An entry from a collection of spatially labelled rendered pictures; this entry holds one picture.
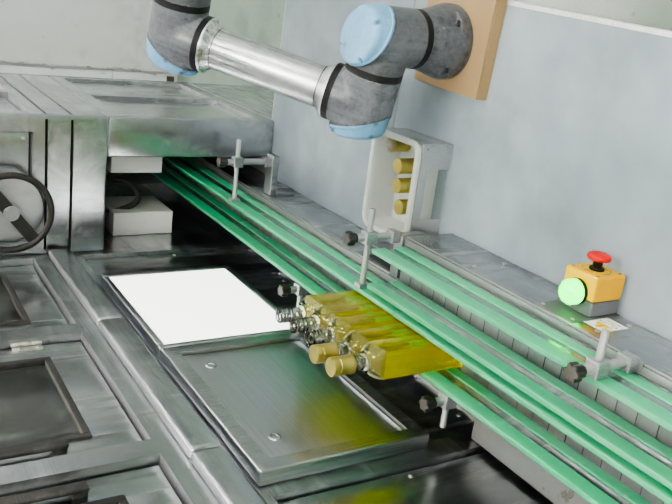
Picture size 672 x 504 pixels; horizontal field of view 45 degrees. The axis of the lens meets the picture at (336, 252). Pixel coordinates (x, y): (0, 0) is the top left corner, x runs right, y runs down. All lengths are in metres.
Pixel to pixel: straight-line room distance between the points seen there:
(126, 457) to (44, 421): 0.21
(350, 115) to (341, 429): 0.60
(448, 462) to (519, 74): 0.73
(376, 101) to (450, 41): 0.18
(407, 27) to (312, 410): 0.74
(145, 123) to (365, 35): 0.89
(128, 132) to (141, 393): 0.89
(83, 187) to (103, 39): 2.88
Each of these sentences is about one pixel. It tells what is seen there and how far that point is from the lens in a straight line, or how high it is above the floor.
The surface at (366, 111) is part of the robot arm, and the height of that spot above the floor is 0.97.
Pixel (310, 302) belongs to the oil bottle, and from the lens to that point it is 1.61.
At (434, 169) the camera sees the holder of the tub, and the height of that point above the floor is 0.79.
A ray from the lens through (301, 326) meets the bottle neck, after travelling 1.54.
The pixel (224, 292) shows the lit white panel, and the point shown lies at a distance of 2.02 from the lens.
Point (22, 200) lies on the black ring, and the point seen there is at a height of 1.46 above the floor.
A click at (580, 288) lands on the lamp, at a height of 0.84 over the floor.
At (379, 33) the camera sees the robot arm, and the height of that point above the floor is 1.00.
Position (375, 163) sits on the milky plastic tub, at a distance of 1.83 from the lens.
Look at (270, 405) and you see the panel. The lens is 1.53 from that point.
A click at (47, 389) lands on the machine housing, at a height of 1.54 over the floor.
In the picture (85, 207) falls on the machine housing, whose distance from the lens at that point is 2.29.
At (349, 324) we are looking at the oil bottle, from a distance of 1.52.
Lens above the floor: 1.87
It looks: 31 degrees down
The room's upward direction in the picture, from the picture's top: 94 degrees counter-clockwise
